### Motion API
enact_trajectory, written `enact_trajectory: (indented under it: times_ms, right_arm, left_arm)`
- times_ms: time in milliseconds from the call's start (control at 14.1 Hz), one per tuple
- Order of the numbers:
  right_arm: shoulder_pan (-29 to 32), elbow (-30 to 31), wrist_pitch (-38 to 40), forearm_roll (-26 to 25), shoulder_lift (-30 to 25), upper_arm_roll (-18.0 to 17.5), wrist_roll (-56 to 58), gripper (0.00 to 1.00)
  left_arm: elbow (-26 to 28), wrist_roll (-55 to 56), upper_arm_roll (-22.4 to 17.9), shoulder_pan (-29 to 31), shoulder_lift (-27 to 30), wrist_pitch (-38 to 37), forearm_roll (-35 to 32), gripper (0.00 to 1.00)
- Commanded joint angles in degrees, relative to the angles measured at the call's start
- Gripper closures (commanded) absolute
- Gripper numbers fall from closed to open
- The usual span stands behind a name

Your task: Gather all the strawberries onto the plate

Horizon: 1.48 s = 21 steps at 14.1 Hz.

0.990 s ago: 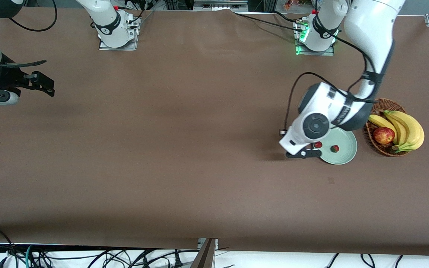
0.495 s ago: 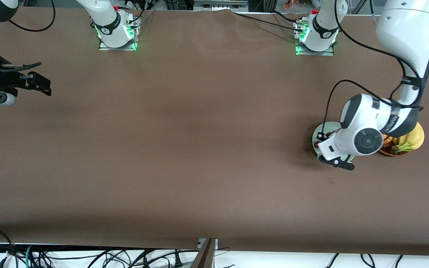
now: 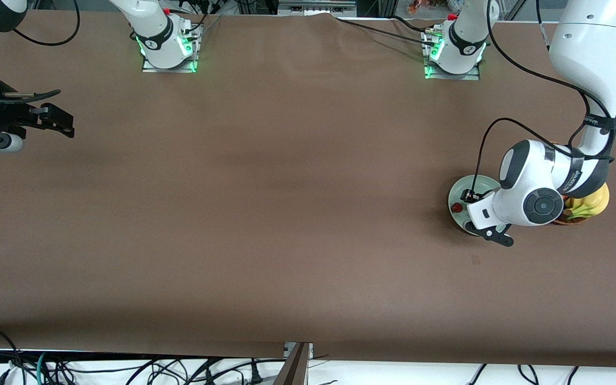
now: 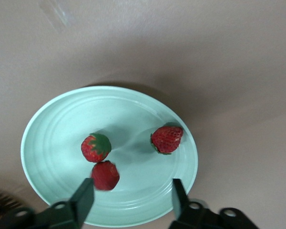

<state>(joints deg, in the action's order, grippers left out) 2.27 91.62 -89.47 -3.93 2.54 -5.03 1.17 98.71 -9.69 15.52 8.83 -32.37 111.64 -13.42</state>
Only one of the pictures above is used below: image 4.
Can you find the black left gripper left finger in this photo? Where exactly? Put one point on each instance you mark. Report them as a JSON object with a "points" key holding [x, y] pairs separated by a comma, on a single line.
{"points": [[78, 207]]}

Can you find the brown wicker basket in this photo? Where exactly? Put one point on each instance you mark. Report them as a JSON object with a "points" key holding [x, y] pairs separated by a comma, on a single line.
{"points": [[0, 200]]}

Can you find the red toy strawberry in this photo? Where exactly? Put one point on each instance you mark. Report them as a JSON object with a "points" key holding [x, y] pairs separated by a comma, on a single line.
{"points": [[90, 150], [105, 175], [166, 140]]}

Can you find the light green round plate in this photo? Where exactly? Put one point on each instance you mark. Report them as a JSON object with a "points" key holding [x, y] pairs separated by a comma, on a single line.
{"points": [[62, 143]]}

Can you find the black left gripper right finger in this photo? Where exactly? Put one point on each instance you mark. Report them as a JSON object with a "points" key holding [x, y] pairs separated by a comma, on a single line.
{"points": [[186, 212]]}

